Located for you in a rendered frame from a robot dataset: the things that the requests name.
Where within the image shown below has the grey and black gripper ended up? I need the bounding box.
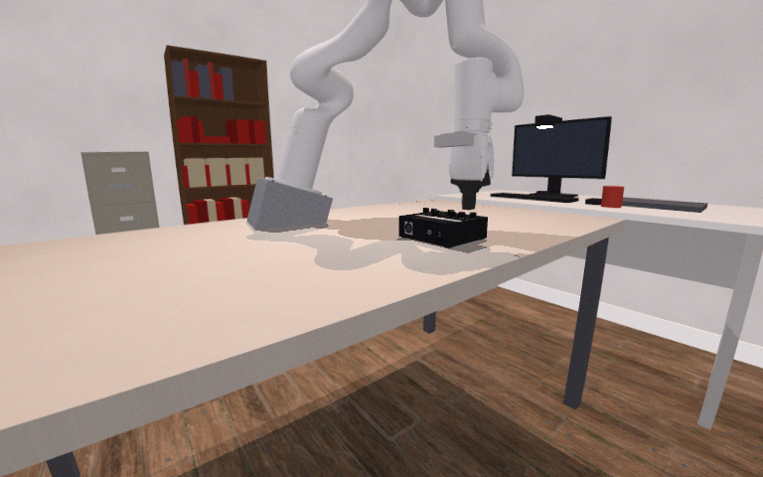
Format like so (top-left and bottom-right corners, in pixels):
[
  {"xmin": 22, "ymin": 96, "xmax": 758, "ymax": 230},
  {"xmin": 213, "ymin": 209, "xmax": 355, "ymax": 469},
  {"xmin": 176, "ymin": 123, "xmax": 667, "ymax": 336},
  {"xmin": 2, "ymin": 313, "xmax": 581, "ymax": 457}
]
[{"xmin": 449, "ymin": 133, "xmax": 494, "ymax": 211}]

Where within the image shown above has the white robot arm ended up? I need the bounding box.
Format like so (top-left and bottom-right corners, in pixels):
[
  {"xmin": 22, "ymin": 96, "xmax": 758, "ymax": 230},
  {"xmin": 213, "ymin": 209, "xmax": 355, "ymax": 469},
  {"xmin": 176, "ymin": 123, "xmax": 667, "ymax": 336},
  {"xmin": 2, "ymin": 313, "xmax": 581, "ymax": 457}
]
[{"xmin": 265, "ymin": 0, "xmax": 524, "ymax": 195}]

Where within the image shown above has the black lighting desk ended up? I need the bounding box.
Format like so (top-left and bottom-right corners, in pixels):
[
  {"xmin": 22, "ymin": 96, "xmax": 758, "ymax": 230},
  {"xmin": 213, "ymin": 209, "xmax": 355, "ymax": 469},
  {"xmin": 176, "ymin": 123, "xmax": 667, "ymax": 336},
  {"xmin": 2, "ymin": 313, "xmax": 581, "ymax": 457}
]
[{"xmin": 399, "ymin": 208, "xmax": 488, "ymax": 248}]

